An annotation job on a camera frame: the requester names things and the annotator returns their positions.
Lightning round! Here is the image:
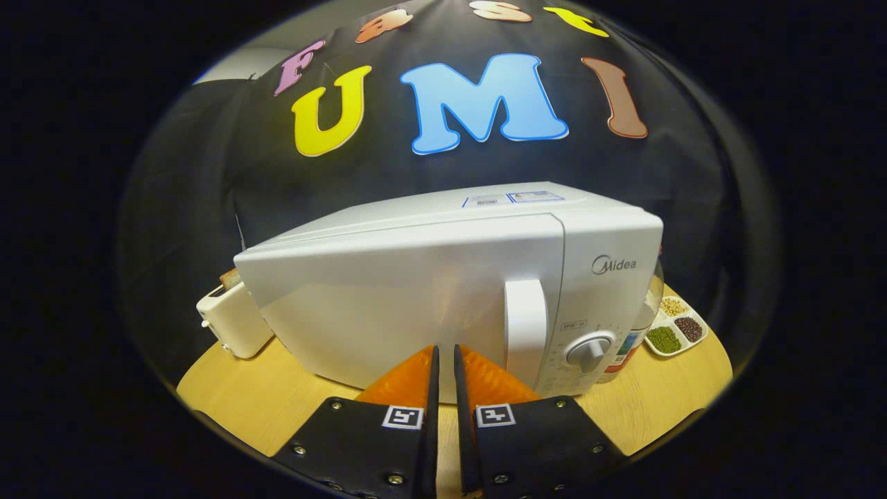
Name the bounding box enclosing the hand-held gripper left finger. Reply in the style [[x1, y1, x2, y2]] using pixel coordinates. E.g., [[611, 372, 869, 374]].
[[272, 344, 440, 499]]

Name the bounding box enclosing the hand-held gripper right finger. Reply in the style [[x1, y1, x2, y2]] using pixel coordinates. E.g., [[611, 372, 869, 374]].
[[453, 344, 630, 499]]

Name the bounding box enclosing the white microwave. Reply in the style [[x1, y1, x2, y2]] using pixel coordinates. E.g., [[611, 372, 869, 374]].
[[234, 182, 664, 405]]

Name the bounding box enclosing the clear plastic water bottle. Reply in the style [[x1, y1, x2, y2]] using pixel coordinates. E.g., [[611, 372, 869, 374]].
[[595, 260, 666, 384]]

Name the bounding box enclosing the white divided bean dish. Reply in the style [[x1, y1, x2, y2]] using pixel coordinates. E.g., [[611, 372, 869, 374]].
[[644, 295, 709, 358]]

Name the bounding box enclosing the cream toaster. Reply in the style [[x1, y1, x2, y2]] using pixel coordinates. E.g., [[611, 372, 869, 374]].
[[196, 280, 275, 360]]

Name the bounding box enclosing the black backdrop cloth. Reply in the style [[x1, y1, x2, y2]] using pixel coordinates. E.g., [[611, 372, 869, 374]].
[[116, 0, 780, 389]]

